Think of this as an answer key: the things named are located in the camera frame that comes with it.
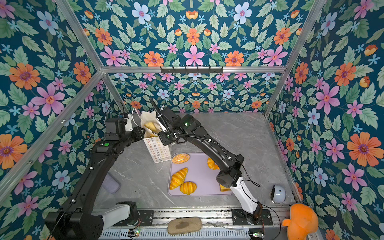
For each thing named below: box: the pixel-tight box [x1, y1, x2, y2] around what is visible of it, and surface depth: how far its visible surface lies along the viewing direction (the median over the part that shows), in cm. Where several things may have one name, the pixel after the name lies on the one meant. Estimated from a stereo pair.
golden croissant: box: [169, 167, 189, 190], surface depth 85 cm
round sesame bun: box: [172, 153, 191, 164], surface depth 92 cm
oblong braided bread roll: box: [144, 122, 157, 132], surface depth 83 cm
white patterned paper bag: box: [140, 110, 172, 164], surface depth 84 cm
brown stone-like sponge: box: [167, 217, 202, 235], surface depth 70 cm
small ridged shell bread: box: [179, 181, 197, 195], surface depth 82 cm
